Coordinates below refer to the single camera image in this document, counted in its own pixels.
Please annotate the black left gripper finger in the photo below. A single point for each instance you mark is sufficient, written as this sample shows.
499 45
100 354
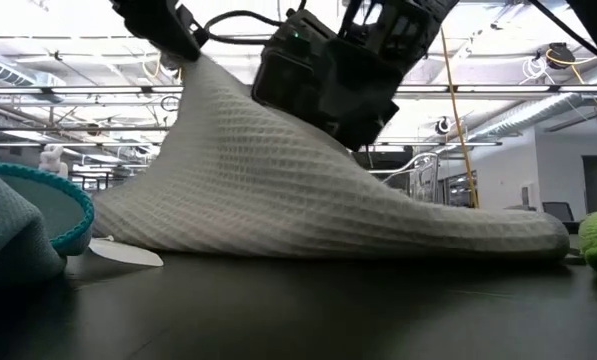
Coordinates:
178 42

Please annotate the grey waffle microfiber towel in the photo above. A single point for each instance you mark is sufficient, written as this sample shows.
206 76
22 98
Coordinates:
278 200

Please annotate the white paper label tag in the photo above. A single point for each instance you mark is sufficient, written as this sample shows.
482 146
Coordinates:
128 254

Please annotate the light blue microfiber towel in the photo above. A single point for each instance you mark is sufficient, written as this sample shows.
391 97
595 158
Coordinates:
8 225

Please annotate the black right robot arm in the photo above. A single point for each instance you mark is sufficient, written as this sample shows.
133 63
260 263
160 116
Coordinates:
418 20

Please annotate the white ceiling light strip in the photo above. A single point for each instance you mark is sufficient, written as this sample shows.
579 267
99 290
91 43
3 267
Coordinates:
503 88

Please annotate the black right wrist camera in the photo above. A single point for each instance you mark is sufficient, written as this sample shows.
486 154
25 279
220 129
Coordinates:
290 85

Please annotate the silver ventilation duct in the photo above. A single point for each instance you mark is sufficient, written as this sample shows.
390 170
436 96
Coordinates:
538 112

